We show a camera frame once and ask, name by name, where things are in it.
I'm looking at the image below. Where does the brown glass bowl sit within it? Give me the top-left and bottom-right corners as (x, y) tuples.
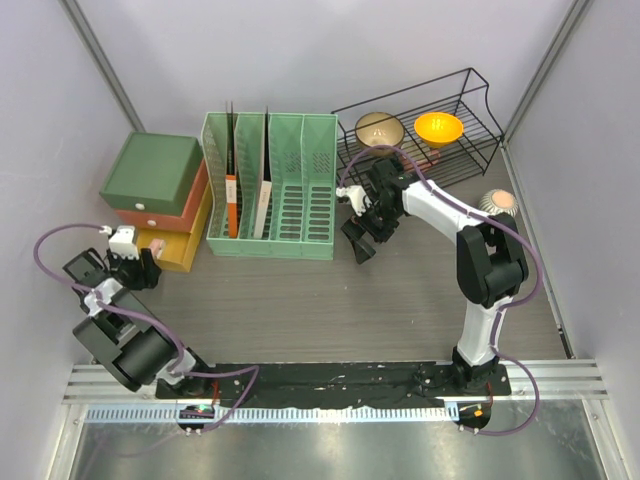
(355, 112), (405, 149)

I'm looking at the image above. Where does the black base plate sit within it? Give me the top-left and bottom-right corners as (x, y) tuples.
(156, 361), (512, 410)

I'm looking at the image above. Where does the orange folder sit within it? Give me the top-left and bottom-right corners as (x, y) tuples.
(224, 100), (240, 240)

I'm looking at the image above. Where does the white cable tray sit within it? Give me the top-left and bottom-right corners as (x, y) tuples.
(85, 402), (459, 425)

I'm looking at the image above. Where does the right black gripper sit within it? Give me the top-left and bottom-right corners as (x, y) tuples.
(341, 200), (402, 265)

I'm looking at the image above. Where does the green file organizer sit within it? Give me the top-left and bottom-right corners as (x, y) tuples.
(201, 112), (338, 260)

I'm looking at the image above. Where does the drawer box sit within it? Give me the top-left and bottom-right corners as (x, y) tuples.
(100, 132), (212, 273)

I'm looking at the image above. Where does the orange bowl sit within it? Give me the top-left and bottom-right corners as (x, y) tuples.
(414, 112), (464, 148)

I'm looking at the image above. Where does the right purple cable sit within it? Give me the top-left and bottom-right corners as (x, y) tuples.
(337, 144), (544, 435)

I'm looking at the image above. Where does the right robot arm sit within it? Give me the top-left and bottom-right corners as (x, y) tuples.
(336, 159), (529, 395)

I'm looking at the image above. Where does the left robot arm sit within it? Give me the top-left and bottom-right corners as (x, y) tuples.
(63, 248), (214, 399)

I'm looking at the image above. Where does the pink eraser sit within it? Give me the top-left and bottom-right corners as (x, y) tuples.
(149, 238), (166, 259)

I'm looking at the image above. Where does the white folder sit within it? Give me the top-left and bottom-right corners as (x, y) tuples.
(253, 109), (272, 240)

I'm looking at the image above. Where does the black wire rack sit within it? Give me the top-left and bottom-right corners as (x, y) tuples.
(334, 67), (504, 188)

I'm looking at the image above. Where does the pink mug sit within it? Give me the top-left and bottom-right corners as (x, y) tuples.
(401, 144), (441, 172)

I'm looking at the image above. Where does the striped ceramic mug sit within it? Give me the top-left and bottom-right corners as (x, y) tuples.
(478, 189), (519, 217)

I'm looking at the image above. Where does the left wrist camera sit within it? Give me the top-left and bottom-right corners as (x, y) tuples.
(99, 225), (139, 260)

